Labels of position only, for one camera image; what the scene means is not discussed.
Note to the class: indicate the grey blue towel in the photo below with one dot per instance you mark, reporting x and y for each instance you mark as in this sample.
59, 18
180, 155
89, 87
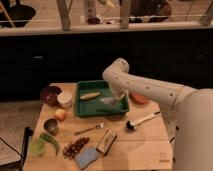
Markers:
109, 101

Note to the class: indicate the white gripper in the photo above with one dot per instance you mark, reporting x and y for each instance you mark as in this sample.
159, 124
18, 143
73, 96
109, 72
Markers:
117, 92

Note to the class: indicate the white cup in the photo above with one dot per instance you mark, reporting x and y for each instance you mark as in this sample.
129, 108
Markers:
65, 99

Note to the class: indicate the blue sponge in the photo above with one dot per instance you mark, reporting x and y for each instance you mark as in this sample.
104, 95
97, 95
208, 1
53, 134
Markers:
86, 157

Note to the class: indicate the bunch of dark grapes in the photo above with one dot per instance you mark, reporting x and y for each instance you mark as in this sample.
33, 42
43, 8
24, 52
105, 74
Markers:
72, 149

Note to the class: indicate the wooden block eraser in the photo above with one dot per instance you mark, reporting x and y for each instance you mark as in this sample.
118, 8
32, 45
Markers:
106, 141

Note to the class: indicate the small metal cup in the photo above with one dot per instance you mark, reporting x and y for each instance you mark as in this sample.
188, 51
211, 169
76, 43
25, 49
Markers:
51, 126

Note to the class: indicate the dark red bowl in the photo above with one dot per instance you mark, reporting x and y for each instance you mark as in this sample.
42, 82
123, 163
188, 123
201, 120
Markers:
48, 95

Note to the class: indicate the yellow corn cob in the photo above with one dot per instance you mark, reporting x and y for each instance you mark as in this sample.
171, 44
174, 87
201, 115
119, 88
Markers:
88, 96

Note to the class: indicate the orange bowl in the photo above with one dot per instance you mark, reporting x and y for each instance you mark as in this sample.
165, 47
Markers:
138, 99

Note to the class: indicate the green chili pepper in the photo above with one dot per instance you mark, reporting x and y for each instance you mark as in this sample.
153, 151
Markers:
51, 140

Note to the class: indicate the green plastic cup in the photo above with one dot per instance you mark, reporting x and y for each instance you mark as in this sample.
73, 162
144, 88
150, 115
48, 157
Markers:
37, 147

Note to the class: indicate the green plastic tray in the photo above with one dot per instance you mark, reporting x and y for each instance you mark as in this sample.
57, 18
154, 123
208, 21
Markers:
94, 107

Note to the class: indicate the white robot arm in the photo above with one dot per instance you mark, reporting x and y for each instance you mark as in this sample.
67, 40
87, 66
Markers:
193, 146

